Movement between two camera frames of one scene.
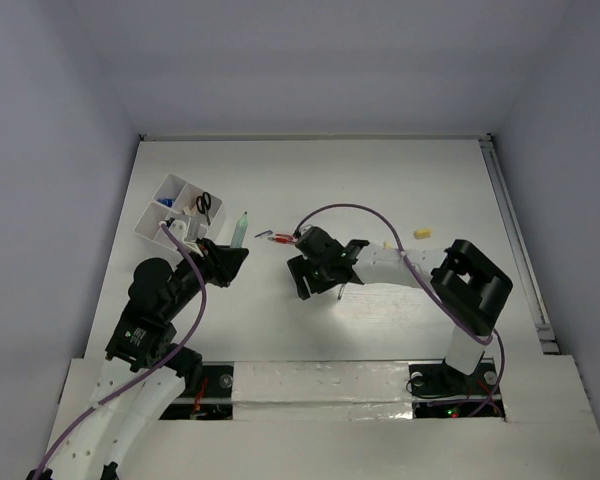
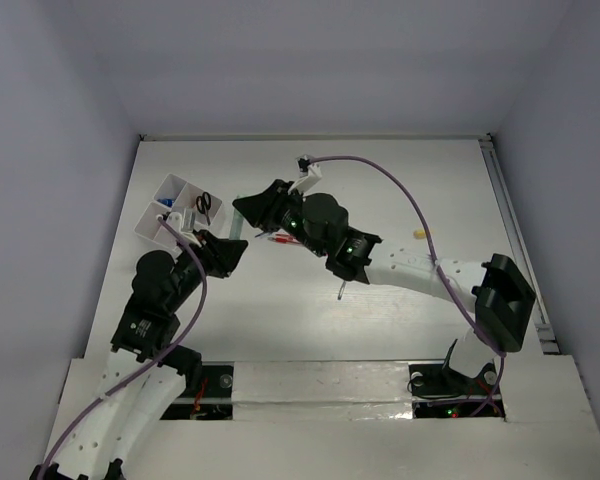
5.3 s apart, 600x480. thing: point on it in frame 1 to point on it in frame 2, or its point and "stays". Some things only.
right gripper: [301, 265] to [264, 210]
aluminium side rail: [519, 248] stays
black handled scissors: [203, 204] stays
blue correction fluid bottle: [166, 201] stays
